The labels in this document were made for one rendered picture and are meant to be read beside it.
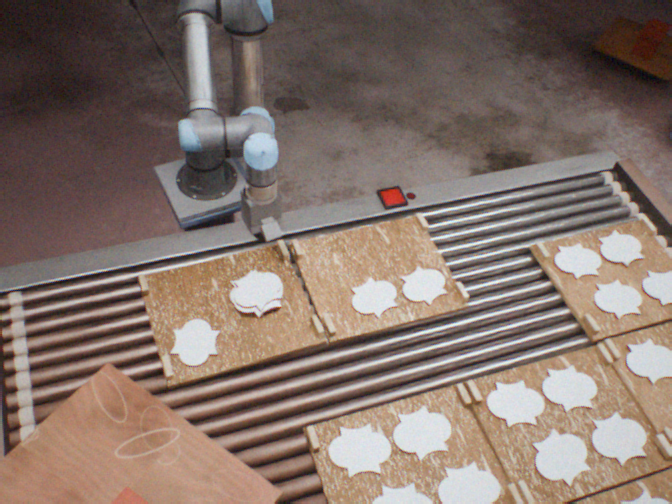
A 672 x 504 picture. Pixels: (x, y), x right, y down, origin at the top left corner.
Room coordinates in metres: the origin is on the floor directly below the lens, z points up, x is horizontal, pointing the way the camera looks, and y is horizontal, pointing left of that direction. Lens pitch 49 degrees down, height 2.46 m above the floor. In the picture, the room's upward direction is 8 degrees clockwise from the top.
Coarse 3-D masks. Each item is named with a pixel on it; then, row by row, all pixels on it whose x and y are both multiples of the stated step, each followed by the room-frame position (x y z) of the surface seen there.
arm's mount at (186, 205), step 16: (176, 160) 1.62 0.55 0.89; (160, 176) 1.54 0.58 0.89; (176, 176) 1.54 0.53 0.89; (240, 176) 1.59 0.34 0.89; (176, 192) 1.48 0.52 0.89; (224, 192) 1.50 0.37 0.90; (176, 208) 1.42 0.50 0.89; (192, 208) 1.43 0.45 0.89; (208, 208) 1.43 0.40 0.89; (224, 208) 1.46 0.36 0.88
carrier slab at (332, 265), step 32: (384, 224) 1.43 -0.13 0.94; (416, 224) 1.45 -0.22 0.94; (320, 256) 1.27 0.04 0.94; (352, 256) 1.29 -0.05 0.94; (384, 256) 1.31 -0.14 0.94; (416, 256) 1.32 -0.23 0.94; (320, 288) 1.16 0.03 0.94; (352, 288) 1.18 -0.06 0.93; (448, 288) 1.23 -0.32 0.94; (320, 320) 1.06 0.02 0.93; (352, 320) 1.07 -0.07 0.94; (384, 320) 1.09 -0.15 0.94; (416, 320) 1.10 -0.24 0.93
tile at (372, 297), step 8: (360, 288) 1.17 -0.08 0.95; (368, 288) 1.18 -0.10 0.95; (376, 288) 1.18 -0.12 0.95; (384, 288) 1.18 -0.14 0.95; (392, 288) 1.19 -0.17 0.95; (360, 296) 1.15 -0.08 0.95; (368, 296) 1.15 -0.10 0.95; (376, 296) 1.15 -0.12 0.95; (384, 296) 1.16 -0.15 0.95; (392, 296) 1.16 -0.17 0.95; (352, 304) 1.12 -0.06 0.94; (360, 304) 1.12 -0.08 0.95; (368, 304) 1.12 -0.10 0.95; (376, 304) 1.13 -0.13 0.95; (384, 304) 1.13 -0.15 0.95; (392, 304) 1.13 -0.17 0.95; (360, 312) 1.09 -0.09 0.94; (368, 312) 1.10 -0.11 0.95; (376, 312) 1.10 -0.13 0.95
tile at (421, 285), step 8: (416, 272) 1.26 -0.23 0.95; (424, 272) 1.26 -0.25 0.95; (432, 272) 1.27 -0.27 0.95; (440, 272) 1.27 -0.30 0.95; (408, 280) 1.22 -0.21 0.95; (416, 280) 1.23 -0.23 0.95; (424, 280) 1.23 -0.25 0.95; (432, 280) 1.24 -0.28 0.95; (440, 280) 1.24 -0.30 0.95; (408, 288) 1.20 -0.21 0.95; (416, 288) 1.20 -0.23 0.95; (424, 288) 1.21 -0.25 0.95; (432, 288) 1.21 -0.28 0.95; (440, 288) 1.21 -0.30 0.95; (408, 296) 1.17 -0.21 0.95; (416, 296) 1.17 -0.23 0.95; (424, 296) 1.18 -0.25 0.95; (432, 296) 1.18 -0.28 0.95
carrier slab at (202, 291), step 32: (224, 256) 1.22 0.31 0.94; (256, 256) 1.24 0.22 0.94; (160, 288) 1.08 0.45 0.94; (192, 288) 1.10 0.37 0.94; (224, 288) 1.11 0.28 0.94; (288, 288) 1.14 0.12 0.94; (160, 320) 0.98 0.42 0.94; (224, 320) 1.01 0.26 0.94; (256, 320) 1.03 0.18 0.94; (288, 320) 1.04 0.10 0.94; (160, 352) 0.89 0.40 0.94; (224, 352) 0.92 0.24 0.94; (256, 352) 0.93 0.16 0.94; (288, 352) 0.95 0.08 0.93
